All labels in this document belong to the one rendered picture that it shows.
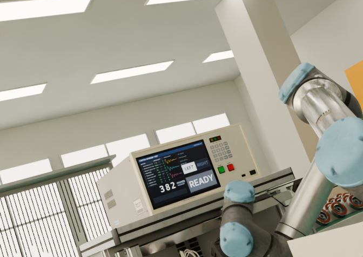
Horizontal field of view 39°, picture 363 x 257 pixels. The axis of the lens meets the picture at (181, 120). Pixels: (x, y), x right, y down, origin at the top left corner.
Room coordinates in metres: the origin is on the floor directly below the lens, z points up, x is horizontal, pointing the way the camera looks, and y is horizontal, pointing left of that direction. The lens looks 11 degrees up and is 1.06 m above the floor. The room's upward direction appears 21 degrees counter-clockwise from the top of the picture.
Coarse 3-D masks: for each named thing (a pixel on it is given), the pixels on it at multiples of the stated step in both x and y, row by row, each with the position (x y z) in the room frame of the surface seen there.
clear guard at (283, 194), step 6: (294, 180) 1.56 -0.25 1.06; (282, 186) 1.53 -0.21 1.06; (288, 186) 1.53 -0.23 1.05; (336, 186) 1.56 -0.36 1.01; (264, 192) 1.51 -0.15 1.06; (270, 192) 1.50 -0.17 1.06; (276, 192) 1.50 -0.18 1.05; (282, 192) 1.51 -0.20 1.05; (288, 192) 1.51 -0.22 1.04; (276, 198) 1.48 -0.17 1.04; (282, 198) 1.48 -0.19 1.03; (288, 198) 1.49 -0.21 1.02; (282, 204) 1.47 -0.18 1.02; (288, 204) 1.46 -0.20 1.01
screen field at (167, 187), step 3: (168, 183) 1.61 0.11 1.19; (171, 183) 1.62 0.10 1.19; (174, 183) 1.62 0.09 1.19; (159, 186) 1.60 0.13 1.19; (162, 186) 1.60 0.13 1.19; (165, 186) 1.61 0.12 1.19; (168, 186) 1.61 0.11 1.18; (171, 186) 1.62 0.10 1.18; (174, 186) 1.62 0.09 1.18; (159, 189) 1.60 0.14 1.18; (162, 189) 1.60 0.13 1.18; (165, 189) 1.61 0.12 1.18; (168, 189) 1.61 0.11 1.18; (171, 189) 1.62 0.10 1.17; (162, 192) 1.60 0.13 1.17
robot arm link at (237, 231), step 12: (228, 216) 1.24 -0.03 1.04; (240, 216) 1.24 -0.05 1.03; (252, 216) 1.28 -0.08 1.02; (228, 228) 1.21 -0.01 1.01; (240, 228) 1.20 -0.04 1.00; (252, 228) 1.23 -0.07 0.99; (228, 240) 1.20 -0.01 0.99; (240, 240) 1.19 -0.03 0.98; (252, 240) 1.21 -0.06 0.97; (264, 240) 1.24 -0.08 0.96; (228, 252) 1.22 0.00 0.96; (240, 252) 1.21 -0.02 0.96; (252, 252) 1.24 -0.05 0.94; (264, 252) 1.24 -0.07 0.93
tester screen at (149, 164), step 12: (192, 144) 1.68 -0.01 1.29; (156, 156) 1.61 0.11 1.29; (168, 156) 1.63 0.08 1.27; (180, 156) 1.65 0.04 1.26; (192, 156) 1.67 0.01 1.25; (204, 156) 1.70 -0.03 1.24; (144, 168) 1.58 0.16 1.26; (156, 168) 1.60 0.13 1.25; (168, 168) 1.62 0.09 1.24; (180, 168) 1.64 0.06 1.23; (204, 168) 1.69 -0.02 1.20; (156, 180) 1.60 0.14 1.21; (168, 180) 1.62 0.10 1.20; (180, 180) 1.64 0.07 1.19; (216, 180) 1.70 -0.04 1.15; (156, 192) 1.59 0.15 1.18; (168, 192) 1.61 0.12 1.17; (192, 192) 1.65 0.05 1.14; (156, 204) 1.58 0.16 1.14
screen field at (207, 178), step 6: (198, 174) 1.67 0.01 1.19; (204, 174) 1.68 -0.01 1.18; (210, 174) 1.69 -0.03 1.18; (186, 180) 1.65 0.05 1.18; (192, 180) 1.66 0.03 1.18; (198, 180) 1.67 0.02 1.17; (204, 180) 1.68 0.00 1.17; (210, 180) 1.69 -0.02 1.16; (192, 186) 1.65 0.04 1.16; (198, 186) 1.66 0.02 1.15; (204, 186) 1.67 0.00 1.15
